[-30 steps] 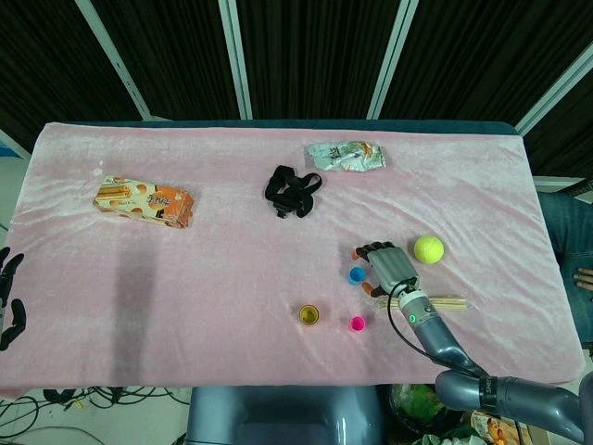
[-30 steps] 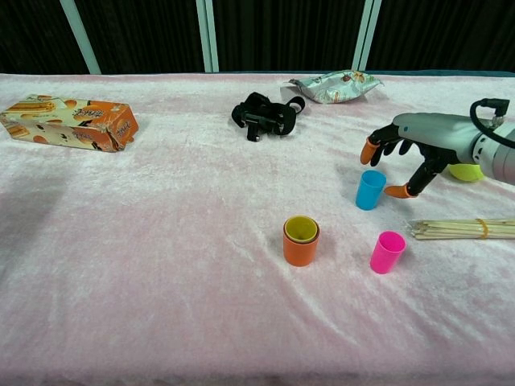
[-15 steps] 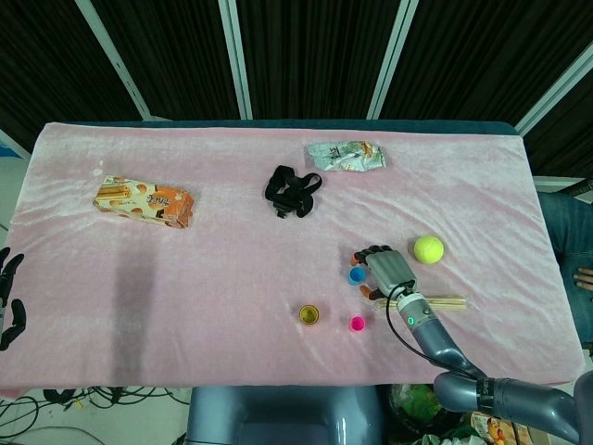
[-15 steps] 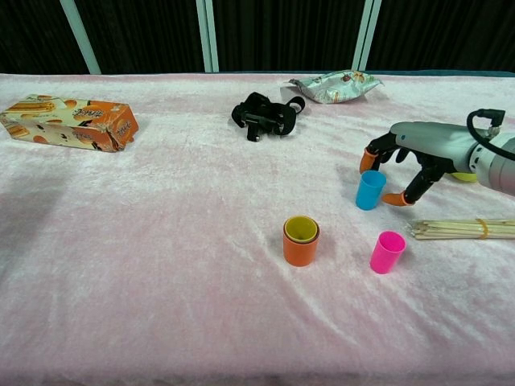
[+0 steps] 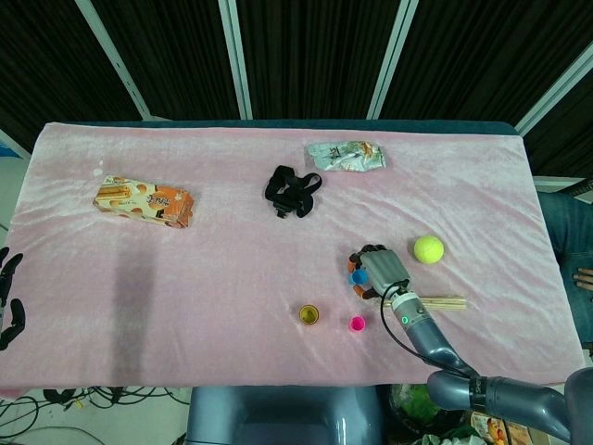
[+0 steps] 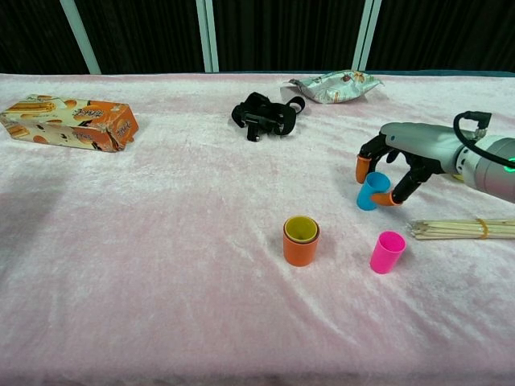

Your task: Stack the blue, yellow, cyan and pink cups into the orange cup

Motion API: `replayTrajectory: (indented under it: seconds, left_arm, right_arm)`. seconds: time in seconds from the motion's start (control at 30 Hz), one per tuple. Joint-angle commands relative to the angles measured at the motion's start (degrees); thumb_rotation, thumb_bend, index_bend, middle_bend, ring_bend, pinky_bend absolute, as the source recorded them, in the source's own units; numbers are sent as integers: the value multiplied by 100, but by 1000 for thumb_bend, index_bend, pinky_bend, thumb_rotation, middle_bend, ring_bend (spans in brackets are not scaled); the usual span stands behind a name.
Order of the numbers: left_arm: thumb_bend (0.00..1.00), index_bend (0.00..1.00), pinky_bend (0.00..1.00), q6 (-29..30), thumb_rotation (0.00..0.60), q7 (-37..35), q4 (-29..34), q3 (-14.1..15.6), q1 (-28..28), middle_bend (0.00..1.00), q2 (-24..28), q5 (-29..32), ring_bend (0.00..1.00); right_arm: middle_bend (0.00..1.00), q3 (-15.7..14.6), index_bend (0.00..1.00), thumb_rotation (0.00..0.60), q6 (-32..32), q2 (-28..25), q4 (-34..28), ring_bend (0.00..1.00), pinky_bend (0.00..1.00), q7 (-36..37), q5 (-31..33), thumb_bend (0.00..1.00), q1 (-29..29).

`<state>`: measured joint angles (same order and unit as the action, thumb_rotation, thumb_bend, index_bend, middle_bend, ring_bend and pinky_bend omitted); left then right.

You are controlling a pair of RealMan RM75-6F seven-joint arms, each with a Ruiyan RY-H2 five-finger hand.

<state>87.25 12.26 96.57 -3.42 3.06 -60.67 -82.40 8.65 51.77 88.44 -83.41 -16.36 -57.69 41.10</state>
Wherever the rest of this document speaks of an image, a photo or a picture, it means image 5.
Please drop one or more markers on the light blue plastic cup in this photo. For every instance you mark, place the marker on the light blue plastic cup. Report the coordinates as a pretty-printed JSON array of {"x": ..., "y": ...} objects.
[{"x": 357, "y": 278}]

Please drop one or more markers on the bystander's hand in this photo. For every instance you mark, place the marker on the bystander's hand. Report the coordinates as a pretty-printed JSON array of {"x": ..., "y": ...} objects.
[{"x": 586, "y": 279}]

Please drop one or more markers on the wooden stick bundle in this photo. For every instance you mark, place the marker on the wooden stick bundle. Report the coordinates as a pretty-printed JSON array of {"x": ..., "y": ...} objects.
[{"x": 445, "y": 303}]

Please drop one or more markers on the silver snack bag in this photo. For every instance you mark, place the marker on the silver snack bag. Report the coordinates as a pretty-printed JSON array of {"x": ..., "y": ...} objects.
[{"x": 345, "y": 155}]

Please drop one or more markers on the pink plush cloth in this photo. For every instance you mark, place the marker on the pink plush cloth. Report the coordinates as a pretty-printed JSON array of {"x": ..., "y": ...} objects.
[{"x": 231, "y": 259}]

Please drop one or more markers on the blue-grey robot torso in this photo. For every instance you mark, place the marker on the blue-grey robot torso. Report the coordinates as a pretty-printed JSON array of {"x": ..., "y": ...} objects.
[{"x": 278, "y": 417}]

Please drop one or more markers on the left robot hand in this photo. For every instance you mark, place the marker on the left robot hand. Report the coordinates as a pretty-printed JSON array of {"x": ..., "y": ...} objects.
[{"x": 9, "y": 278}]

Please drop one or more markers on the yellow-green tennis ball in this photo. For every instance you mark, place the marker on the yellow-green tennis ball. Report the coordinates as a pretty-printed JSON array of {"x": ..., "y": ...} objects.
[{"x": 429, "y": 249}]

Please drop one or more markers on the yellow-rimmed bottle cap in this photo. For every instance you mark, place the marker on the yellow-rimmed bottle cap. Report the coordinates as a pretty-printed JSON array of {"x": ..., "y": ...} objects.
[{"x": 309, "y": 325}]

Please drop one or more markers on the teal table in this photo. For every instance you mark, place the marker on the teal table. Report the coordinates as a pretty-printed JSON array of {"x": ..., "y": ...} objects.
[{"x": 324, "y": 124}]

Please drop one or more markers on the green plastic bag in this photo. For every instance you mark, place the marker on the green plastic bag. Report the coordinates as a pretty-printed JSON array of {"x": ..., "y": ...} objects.
[{"x": 414, "y": 398}]

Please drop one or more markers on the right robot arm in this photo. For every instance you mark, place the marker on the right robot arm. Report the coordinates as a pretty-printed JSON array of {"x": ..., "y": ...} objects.
[{"x": 435, "y": 345}]

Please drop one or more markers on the orange biscuit box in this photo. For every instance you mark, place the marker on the orange biscuit box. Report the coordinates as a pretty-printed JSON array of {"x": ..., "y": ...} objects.
[{"x": 143, "y": 201}]

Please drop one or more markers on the yellow plastic cup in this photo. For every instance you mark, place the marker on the yellow plastic cup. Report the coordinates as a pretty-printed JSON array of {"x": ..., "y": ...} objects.
[{"x": 309, "y": 314}]

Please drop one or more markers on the person's leg in jeans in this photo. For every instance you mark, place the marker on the person's leg in jeans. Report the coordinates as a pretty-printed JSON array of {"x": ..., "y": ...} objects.
[{"x": 570, "y": 222}]

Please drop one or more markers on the white partition post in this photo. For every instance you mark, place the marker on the white partition post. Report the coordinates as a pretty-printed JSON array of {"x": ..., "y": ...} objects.
[
  {"x": 113, "y": 58},
  {"x": 556, "y": 79},
  {"x": 393, "y": 58},
  {"x": 236, "y": 58}
]

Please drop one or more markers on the orange snack packet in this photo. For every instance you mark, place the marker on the orange snack packet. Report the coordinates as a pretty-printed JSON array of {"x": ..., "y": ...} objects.
[{"x": 495, "y": 426}]

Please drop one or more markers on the pink plastic cup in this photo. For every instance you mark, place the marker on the pink plastic cup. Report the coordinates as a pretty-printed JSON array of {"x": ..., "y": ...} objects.
[{"x": 357, "y": 323}]

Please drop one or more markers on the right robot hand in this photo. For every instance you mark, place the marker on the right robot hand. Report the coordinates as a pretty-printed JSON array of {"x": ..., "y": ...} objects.
[{"x": 384, "y": 271}]

